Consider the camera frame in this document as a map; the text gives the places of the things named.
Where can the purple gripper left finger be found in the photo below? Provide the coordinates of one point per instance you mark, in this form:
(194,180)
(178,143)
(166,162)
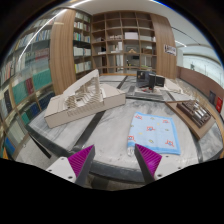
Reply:
(81,163)

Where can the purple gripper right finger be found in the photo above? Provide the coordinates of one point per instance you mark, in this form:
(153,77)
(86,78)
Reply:
(148,161)

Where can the light blue patterned towel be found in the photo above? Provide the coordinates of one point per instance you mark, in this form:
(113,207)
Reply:
(154,132)

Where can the beige architectural building model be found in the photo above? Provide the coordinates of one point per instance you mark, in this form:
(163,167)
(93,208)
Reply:
(85,97)

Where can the white flat architectural model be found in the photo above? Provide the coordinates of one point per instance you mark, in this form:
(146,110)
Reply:
(171,86)

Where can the left bookshelf with books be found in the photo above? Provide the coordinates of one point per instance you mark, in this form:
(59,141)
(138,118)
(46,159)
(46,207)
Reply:
(52,53)

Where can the wooden back bookshelf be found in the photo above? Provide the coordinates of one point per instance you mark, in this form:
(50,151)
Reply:
(123,42)

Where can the white wall sign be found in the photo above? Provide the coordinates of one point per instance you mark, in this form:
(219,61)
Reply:
(170,50)

